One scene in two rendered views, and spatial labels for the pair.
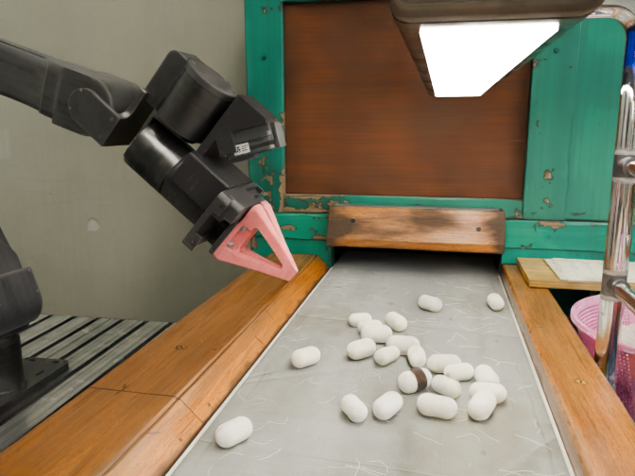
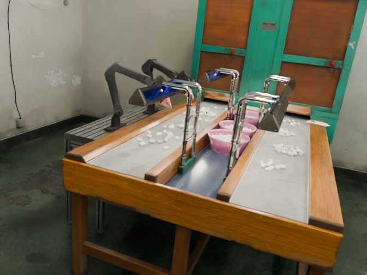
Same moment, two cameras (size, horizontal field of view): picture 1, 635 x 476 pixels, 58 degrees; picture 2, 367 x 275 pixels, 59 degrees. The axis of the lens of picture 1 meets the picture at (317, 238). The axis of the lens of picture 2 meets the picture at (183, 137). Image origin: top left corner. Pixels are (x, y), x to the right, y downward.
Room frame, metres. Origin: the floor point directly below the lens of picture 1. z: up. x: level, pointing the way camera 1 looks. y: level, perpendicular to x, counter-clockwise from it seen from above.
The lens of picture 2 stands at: (-2.04, -0.24, 1.36)
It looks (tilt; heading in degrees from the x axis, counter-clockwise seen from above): 18 degrees down; 7
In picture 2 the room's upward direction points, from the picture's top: 6 degrees clockwise
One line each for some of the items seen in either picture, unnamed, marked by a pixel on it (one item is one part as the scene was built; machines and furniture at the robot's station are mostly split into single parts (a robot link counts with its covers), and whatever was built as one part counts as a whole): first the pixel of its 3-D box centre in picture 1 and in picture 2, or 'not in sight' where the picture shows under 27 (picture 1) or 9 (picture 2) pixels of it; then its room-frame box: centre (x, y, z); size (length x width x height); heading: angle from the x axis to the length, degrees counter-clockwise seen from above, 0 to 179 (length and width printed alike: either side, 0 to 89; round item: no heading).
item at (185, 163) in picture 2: not in sight; (176, 124); (-0.44, 0.00, 0.90); 0.20 x 0.19 x 0.45; 168
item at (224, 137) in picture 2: not in sight; (227, 143); (-0.07, -0.29, 0.72); 0.24 x 0.24 x 0.06
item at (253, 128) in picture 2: not in sight; (236, 131); (0.21, -0.35, 0.72); 0.27 x 0.27 x 0.10
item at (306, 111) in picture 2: not in sight; (293, 108); (0.83, -0.83, 0.83); 0.30 x 0.06 x 0.07; 78
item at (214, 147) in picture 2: not in sight; (228, 142); (-0.07, -0.29, 0.72); 0.27 x 0.27 x 0.10
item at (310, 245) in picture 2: not in sight; (181, 208); (-0.85, -0.12, 0.66); 1.22 x 0.02 x 0.16; 78
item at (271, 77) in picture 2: not in sight; (273, 106); (0.42, -0.60, 0.90); 0.20 x 0.19 x 0.45; 168
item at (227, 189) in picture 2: not in sight; (255, 144); (0.01, -0.47, 0.71); 1.81 x 0.05 x 0.11; 168
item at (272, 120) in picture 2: not in sight; (277, 107); (-0.54, -0.47, 1.08); 0.62 x 0.08 x 0.07; 168
